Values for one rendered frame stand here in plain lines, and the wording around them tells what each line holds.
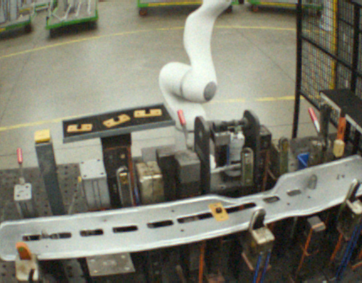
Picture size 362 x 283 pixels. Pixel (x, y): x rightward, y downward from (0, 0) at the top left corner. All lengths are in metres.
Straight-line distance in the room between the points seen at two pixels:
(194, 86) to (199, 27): 0.22
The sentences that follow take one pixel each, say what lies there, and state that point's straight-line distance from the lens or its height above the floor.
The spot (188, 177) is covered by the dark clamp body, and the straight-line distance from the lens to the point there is 1.38.
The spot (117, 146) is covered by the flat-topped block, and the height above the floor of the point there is 1.09.
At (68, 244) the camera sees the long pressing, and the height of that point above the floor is 1.00.
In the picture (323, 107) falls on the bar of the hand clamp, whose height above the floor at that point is 1.21.
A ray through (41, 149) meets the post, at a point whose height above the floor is 1.12.
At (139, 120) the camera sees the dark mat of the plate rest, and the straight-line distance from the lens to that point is 1.43.
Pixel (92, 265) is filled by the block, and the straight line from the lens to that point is 1.10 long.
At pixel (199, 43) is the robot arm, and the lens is 1.58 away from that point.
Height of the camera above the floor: 1.82
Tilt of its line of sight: 30 degrees down
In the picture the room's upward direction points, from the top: 1 degrees counter-clockwise
